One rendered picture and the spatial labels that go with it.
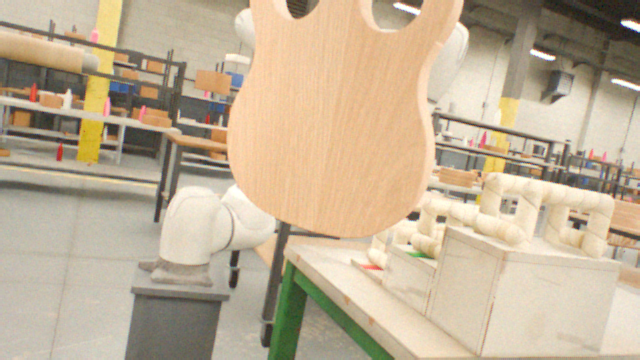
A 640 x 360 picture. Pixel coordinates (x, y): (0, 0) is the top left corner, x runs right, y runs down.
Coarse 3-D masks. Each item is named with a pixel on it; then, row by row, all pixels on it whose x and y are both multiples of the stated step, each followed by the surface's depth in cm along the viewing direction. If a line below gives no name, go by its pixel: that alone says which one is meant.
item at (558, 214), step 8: (552, 208) 92; (560, 208) 90; (568, 208) 91; (552, 216) 91; (560, 216) 90; (552, 224) 91; (560, 224) 91; (552, 232) 91; (544, 240) 92; (552, 240) 91
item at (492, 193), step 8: (488, 184) 84; (496, 184) 83; (488, 192) 84; (496, 192) 83; (488, 200) 84; (496, 200) 84; (480, 208) 85; (488, 208) 84; (496, 208) 84; (496, 216) 85; (480, 232) 84
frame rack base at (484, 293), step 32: (448, 256) 85; (480, 256) 78; (512, 256) 75; (544, 256) 77; (576, 256) 82; (448, 288) 84; (480, 288) 77; (512, 288) 76; (544, 288) 78; (576, 288) 81; (608, 288) 84; (448, 320) 83; (480, 320) 76; (512, 320) 77; (544, 320) 80; (576, 320) 83; (480, 352) 76; (512, 352) 78; (544, 352) 81; (576, 352) 84
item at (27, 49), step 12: (0, 36) 61; (12, 36) 61; (24, 36) 62; (0, 48) 61; (12, 48) 61; (24, 48) 62; (36, 48) 62; (48, 48) 63; (60, 48) 63; (72, 48) 64; (24, 60) 63; (36, 60) 63; (48, 60) 63; (60, 60) 63; (72, 60) 64
